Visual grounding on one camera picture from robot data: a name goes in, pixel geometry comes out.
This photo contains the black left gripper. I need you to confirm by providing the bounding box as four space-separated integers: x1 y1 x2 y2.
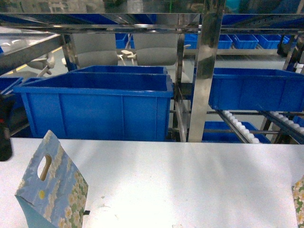
0 95 14 161

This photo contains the blue flower gift bag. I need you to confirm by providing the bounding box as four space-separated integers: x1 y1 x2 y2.
15 130 88 228

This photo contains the white roller conveyor track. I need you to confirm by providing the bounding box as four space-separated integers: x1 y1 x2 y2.
217 110 260 144

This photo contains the large blue plastic crate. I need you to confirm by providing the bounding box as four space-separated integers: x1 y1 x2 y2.
14 71 173 141

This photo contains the grey office chair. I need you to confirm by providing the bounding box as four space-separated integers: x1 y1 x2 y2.
77 51 118 69
121 47 177 66

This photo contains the lower blue plastic bin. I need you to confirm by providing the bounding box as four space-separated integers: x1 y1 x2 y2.
202 121 270 144

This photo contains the stainless steel rack upright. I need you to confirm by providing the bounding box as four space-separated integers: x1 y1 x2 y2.
188 0 226 143

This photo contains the right blue plastic crate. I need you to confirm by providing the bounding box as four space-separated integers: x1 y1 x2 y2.
209 68 304 112

